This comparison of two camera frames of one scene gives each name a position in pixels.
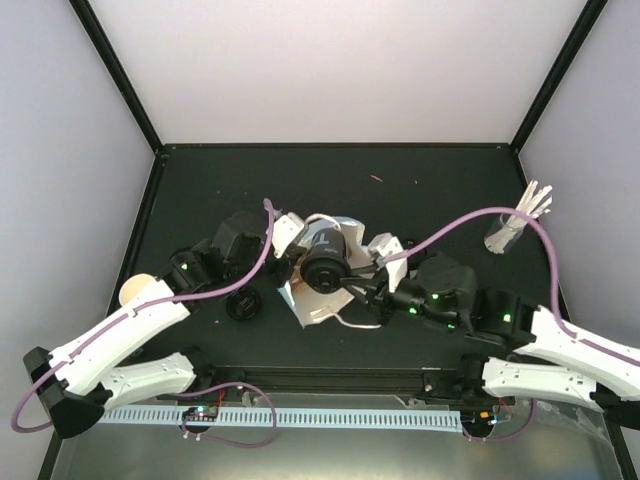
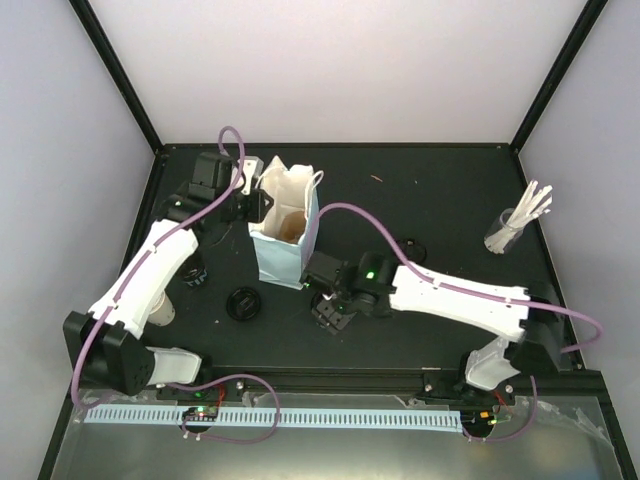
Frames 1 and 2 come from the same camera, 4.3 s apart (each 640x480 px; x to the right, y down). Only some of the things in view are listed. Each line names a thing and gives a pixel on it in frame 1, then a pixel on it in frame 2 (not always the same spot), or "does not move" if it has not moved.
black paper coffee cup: (327, 263) to (413, 249)
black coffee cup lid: (243, 304) does not move
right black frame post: (581, 29) does not move
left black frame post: (102, 44) does not move
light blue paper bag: (308, 304) to (285, 236)
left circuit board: (201, 414) does not move
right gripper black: (378, 297) to (333, 320)
